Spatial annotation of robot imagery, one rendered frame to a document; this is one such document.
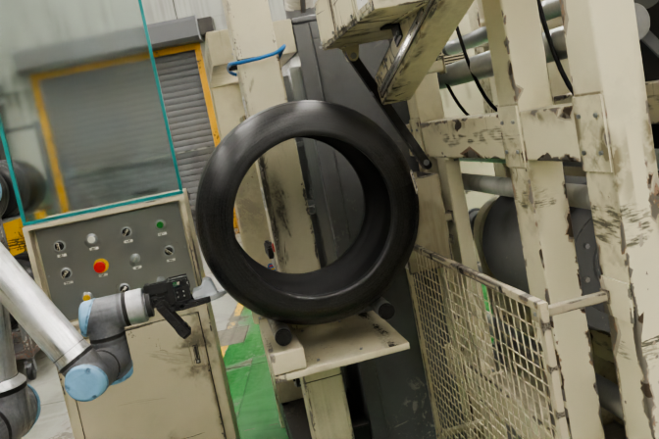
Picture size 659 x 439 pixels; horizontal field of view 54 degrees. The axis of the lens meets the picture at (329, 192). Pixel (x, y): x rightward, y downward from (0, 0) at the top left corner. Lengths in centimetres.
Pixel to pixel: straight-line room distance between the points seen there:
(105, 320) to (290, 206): 65
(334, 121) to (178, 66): 952
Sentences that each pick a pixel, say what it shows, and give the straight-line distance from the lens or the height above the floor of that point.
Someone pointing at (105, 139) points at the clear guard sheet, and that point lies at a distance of 241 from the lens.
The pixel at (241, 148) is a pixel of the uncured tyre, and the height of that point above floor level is 140.
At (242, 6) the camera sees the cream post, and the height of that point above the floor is 181.
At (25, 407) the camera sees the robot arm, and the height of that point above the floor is 84.
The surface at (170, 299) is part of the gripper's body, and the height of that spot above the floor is 105.
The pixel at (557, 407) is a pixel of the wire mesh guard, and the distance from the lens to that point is 142.
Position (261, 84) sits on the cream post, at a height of 157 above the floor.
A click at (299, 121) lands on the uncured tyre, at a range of 165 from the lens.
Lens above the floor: 142
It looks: 6 degrees down
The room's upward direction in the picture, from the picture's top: 11 degrees counter-clockwise
